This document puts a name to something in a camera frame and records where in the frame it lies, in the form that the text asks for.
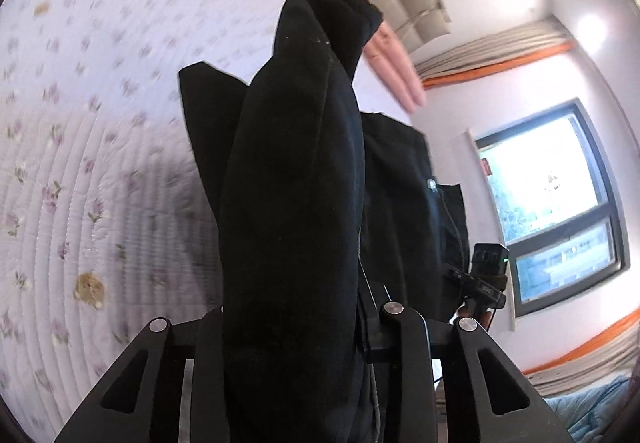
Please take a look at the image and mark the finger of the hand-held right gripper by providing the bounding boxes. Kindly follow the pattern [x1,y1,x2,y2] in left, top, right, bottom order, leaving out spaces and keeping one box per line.
[445,268,476,296]

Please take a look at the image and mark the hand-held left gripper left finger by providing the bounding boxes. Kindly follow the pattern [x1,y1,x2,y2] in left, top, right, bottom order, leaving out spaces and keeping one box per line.
[54,306,227,443]

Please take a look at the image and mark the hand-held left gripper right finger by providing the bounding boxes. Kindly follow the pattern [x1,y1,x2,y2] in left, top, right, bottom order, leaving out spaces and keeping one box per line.
[357,282,577,443]

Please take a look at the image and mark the black hooded jacket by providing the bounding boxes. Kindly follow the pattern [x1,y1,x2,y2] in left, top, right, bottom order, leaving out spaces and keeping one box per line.
[178,0,471,443]

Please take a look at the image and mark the person's right hand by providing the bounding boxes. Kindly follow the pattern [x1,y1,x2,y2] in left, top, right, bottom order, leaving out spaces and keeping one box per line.
[456,300,494,332]

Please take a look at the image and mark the dark framed window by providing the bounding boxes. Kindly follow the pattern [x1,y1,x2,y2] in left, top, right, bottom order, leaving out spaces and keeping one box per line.
[467,98,630,320]

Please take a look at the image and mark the beige curtain with orange band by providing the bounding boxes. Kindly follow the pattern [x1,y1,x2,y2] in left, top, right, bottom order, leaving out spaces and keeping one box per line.
[522,308,640,398]
[415,17,574,90]

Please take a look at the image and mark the light blue blanket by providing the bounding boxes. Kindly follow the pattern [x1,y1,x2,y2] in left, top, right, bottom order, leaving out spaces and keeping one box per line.
[542,373,635,443]

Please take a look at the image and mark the pink pillow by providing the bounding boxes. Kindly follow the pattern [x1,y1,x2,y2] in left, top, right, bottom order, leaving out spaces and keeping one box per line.
[362,20,428,112]

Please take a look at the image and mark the floral quilted bedspread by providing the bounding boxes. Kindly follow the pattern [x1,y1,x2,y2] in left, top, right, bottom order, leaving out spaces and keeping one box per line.
[0,0,431,440]

